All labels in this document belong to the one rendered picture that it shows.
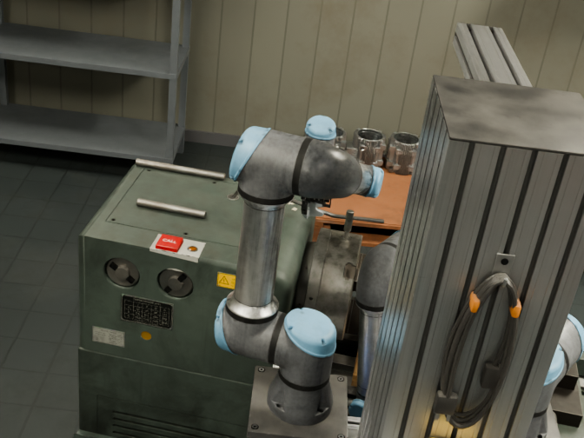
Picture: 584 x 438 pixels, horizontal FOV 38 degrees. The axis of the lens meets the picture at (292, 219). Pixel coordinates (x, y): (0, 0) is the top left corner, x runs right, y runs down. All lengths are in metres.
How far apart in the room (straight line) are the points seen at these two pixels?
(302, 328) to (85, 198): 3.31
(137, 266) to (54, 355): 1.62
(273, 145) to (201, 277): 0.73
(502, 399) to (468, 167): 0.44
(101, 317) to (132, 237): 0.28
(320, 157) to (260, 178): 0.13
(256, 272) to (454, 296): 0.55
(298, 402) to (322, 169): 0.56
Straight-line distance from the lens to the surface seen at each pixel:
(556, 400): 2.53
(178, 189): 2.59
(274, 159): 1.65
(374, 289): 2.07
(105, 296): 2.45
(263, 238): 1.75
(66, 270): 4.43
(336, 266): 2.40
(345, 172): 1.67
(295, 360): 1.87
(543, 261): 1.36
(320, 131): 2.10
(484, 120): 1.32
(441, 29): 5.44
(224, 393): 2.54
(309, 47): 5.44
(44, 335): 4.03
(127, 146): 5.22
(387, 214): 4.86
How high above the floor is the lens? 2.52
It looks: 30 degrees down
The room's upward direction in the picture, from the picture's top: 8 degrees clockwise
